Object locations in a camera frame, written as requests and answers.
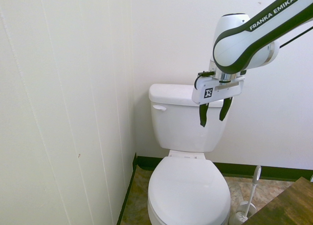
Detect white toilet tank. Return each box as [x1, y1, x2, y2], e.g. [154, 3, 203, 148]
[150, 99, 226, 153]

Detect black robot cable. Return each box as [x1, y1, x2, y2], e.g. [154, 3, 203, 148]
[278, 26, 313, 49]

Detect dark wooden table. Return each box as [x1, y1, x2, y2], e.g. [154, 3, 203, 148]
[242, 177, 313, 225]

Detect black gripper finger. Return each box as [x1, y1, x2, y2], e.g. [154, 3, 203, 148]
[199, 102, 210, 127]
[218, 96, 233, 122]

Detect white toilet brush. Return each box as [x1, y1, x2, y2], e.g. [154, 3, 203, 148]
[238, 165, 262, 222]

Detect white gripper body with marker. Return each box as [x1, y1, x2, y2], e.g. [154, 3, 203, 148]
[191, 74, 246, 106]

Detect white toilet bowl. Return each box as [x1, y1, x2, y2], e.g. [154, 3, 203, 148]
[147, 150, 231, 225]

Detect white toilet brush holder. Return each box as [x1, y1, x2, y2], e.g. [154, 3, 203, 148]
[228, 201, 257, 225]

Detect white toilet tank lid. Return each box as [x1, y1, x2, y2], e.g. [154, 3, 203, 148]
[148, 83, 224, 107]

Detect white toilet seat lid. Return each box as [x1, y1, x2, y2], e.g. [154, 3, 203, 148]
[149, 156, 230, 219]

